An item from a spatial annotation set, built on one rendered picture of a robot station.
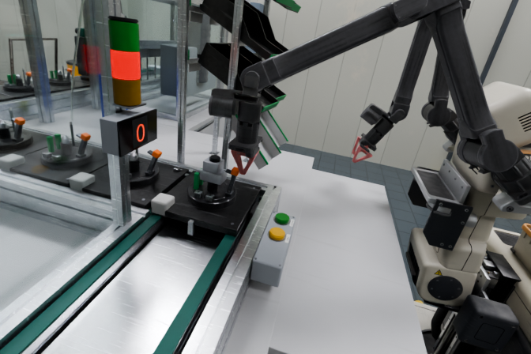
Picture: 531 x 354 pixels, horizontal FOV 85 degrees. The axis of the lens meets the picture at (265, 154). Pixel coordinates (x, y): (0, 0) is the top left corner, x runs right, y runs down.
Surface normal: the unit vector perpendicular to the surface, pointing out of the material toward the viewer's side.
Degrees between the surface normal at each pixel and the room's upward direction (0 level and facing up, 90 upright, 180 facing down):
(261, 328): 0
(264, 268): 90
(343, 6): 90
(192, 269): 0
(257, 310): 0
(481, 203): 90
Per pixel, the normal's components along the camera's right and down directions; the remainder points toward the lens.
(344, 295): 0.14, -0.91
